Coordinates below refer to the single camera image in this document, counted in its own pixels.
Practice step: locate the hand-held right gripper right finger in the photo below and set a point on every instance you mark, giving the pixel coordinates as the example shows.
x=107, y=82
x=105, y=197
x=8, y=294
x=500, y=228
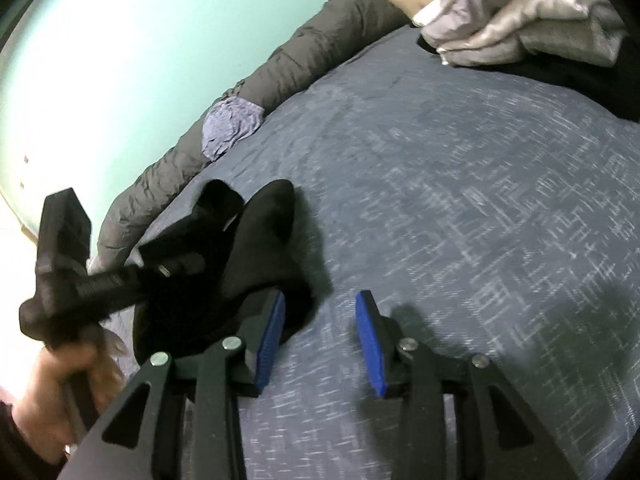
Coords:
x=370, y=346

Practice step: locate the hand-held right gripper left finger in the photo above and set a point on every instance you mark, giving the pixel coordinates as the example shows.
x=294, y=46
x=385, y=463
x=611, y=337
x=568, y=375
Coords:
x=270, y=346

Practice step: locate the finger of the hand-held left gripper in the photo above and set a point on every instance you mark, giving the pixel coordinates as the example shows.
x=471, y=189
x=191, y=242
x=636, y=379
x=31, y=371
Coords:
x=172, y=240

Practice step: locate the black sweater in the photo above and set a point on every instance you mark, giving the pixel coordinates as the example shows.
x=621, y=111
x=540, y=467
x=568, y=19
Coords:
x=270, y=240

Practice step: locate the person's left forearm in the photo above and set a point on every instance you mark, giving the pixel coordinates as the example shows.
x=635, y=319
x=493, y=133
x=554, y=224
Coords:
x=15, y=452

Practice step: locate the stack of folded clothes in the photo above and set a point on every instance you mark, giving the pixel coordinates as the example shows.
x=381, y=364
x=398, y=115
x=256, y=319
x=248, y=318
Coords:
x=525, y=15

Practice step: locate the person's left hand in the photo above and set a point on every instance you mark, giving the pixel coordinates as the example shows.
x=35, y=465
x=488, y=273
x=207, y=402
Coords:
x=45, y=400

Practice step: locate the crumpled light purple cloth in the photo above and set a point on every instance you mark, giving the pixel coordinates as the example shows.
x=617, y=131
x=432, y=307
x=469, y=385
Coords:
x=230, y=125

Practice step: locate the dark grey rolled duvet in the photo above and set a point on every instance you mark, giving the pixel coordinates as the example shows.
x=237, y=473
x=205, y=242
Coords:
x=300, y=55

